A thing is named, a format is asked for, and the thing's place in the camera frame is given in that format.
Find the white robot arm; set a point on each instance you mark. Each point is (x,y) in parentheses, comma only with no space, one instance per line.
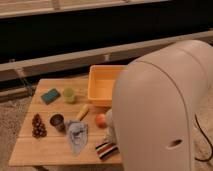
(153,103)

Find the green plastic cup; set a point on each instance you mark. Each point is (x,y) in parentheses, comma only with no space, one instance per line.
(69,95)

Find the metal cup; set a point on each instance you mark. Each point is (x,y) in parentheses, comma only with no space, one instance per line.
(57,121)

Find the orange plastic bin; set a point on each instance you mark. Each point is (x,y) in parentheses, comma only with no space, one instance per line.
(100,84)

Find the red yellow apple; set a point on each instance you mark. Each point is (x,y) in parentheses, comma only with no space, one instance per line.
(100,120)

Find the yellow corn cob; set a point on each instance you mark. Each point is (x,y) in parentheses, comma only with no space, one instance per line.
(82,113)

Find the blue grey cloth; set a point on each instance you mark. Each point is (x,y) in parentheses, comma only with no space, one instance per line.
(77,135)

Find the teal sponge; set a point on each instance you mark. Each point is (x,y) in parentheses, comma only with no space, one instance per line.
(50,96)

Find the wooden table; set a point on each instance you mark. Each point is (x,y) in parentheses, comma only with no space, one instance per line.
(54,149)

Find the bunch of dark grapes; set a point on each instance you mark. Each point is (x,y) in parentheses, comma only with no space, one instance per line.
(39,129)

